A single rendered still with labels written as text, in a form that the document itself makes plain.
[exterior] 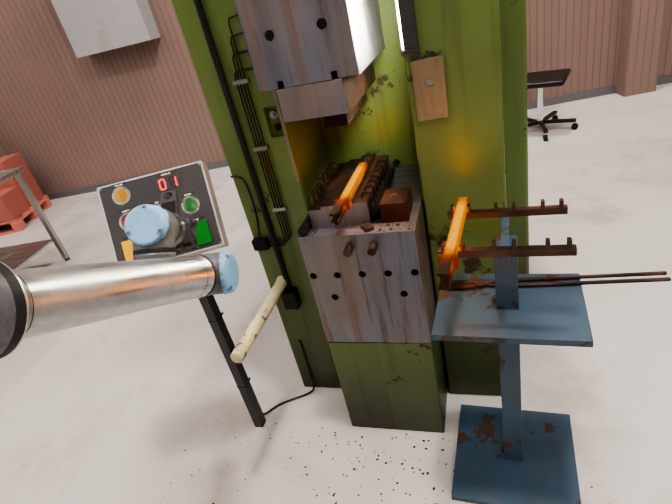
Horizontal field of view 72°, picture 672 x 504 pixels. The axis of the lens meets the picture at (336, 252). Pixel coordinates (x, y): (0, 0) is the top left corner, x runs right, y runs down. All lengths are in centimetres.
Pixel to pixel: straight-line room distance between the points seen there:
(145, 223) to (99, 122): 538
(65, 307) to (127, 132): 567
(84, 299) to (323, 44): 91
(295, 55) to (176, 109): 464
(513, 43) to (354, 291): 103
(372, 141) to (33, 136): 557
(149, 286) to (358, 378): 119
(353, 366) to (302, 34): 114
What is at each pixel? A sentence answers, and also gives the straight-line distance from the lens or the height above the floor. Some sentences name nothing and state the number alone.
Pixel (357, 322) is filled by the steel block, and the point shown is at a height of 56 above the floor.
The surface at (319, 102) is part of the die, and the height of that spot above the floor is 131.
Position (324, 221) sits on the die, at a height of 94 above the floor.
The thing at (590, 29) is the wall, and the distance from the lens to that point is 578.
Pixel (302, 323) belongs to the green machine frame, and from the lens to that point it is 200.
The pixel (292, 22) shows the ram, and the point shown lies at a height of 152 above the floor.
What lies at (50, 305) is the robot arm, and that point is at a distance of 66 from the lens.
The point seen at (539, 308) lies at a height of 70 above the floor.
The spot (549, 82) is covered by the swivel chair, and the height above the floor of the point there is 50.
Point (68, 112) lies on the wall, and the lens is 658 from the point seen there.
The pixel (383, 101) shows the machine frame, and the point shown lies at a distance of 183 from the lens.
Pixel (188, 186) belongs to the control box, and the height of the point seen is 114.
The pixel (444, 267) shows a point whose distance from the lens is 108.
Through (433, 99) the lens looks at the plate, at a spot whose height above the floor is 124.
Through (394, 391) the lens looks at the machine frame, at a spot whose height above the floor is 22.
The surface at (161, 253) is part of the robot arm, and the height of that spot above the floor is 117.
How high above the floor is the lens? 157
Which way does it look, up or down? 29 degrees down
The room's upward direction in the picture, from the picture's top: 14 degrees counter-clockwise
